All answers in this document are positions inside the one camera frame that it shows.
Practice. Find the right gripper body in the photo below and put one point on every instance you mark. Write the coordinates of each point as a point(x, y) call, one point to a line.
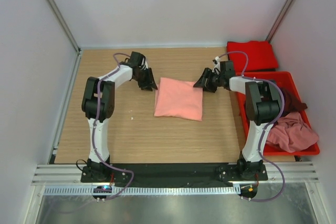
point(219, 77)

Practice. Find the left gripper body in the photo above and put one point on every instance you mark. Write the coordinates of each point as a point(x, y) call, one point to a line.
point(136, 78)

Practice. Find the salmon pink t shirt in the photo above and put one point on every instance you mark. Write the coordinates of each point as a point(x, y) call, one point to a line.
point(176, 98)

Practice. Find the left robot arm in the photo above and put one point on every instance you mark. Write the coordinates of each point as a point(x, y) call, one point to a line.
point(98, 104)

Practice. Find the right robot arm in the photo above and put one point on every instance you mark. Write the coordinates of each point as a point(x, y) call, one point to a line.
point(264, 104)

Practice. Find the folded red t shirt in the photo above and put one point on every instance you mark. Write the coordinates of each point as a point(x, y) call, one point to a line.
point(260, 55)

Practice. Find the dark maroon t shirt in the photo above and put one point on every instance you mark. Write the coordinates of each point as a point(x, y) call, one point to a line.
point(292, 103)

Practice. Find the dusty pink t shirt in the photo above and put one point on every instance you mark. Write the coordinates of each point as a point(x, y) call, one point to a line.
point(291, 134)

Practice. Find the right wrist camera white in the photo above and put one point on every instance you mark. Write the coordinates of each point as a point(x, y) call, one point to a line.
point(216, 59)

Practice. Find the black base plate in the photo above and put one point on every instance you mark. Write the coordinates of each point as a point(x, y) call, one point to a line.
point(178, 175)

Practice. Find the right corner aluminium post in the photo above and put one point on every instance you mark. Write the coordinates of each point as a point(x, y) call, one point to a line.
point(279, 19)

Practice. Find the corner aluminium post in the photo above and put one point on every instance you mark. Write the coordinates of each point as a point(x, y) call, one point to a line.
point(279, 19)
point(60, 19)

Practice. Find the left corner aluminium post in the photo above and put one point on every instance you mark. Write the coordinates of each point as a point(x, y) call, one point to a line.
point(60, 19)

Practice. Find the aluminium frame rail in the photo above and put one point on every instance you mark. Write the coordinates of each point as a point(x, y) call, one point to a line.
point(294, 172)

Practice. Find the slotted cable duct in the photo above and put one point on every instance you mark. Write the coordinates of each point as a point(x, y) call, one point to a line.
point(135, 191)

